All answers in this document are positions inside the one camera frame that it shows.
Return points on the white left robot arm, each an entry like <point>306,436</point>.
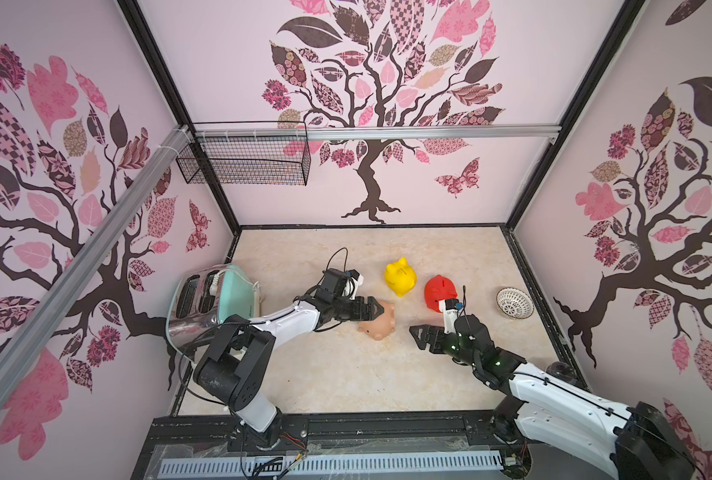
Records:
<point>234,365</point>

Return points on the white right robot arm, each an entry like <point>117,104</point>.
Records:
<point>625,442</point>

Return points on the aluminium rail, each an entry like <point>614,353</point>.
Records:
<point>384,133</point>
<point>30,339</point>

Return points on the yellow piggy bank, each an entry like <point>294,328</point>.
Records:
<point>400,277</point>

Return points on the black wire basket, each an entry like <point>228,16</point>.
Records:
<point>248,153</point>

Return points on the aluminium rail left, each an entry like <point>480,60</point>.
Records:
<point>30,339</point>

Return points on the aluminium rail back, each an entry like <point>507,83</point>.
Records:
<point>384,133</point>

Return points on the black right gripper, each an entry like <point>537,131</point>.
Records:
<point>443,340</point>

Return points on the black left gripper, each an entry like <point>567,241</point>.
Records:
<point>361,314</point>

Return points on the white sink strainer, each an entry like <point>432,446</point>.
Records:
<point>514,303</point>

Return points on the mint green chrome toaster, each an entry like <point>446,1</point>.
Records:
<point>205,299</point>

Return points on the pink piggy bank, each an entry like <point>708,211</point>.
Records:
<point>383,326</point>

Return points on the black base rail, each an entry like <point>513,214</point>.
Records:
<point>186,437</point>

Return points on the red piggy bank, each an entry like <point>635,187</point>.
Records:
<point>437,290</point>

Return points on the clear jar black lid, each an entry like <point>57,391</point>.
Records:
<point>563,372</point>

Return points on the white slotted cable duct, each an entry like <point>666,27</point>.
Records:
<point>328,466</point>

